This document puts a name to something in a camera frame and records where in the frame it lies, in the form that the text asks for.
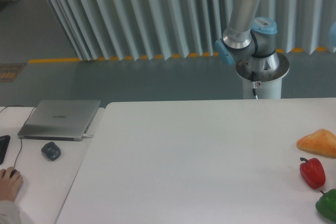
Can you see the person's hand on mouse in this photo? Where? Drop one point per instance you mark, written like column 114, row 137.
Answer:
column 9, row 186

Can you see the black computer mouse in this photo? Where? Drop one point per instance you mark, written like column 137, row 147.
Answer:
column 14, row 173

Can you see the grey sleeve forearm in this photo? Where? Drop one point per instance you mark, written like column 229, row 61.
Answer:
column 9, row 213

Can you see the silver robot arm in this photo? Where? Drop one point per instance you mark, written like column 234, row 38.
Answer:
column 252, row 46

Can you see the red bell pepper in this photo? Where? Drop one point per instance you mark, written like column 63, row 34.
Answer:
column 312, row 172

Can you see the green bell pepper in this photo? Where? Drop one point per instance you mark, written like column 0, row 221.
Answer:
column 326, row 205

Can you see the black keyboard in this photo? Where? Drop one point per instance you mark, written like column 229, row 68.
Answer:
column 4, row 143

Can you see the dark earbud case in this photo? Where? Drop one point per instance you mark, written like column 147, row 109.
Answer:
column 51, row 151

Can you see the closed silver laptop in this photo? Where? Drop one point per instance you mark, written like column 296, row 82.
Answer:
column 61, row 120

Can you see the folding white partition screen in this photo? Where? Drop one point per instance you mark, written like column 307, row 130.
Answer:
column 133, row 29

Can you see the orange bread loaf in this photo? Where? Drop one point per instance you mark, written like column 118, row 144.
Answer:
column 320, row 142

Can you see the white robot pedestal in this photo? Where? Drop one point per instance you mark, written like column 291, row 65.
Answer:
column 262, row 90

